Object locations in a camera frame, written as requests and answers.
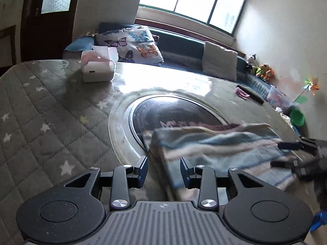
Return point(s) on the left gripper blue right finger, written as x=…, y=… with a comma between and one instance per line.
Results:
x=187, y=173

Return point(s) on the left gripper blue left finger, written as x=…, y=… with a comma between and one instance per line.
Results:
x=140, y=172

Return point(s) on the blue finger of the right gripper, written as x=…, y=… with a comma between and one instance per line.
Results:
x=284, y=164
x=290, y=145

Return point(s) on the striped blue beige cloth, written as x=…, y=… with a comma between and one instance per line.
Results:
x=249, y=147

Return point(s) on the green plastic bucket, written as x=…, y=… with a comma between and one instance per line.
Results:
x=296, y=117

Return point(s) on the clear plastic storage box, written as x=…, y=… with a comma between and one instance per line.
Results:
x=276, y=99

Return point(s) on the round glass turntable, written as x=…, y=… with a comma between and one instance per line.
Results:
x=135, y=113

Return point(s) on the black remote control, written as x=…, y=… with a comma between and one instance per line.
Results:
x=253, y=96

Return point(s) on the colourful pinwheel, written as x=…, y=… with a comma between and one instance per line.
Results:
x=311, y=85

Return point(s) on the pink hair band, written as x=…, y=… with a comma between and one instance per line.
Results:
x=240, y=93

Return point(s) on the stuffed toys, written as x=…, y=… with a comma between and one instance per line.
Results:
x=262, y=71

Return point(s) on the grey quilted star tablecloth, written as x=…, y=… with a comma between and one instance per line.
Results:
x=62, y=183

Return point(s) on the white cushion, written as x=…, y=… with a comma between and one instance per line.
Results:
x=219, y=62

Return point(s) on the white tissue box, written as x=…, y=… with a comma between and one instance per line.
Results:
x=99, y=64

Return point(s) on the butterfly print pillow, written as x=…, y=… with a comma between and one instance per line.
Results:
x=133, y=44

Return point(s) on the dark wooden door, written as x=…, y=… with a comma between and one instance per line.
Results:
x=46, y=28

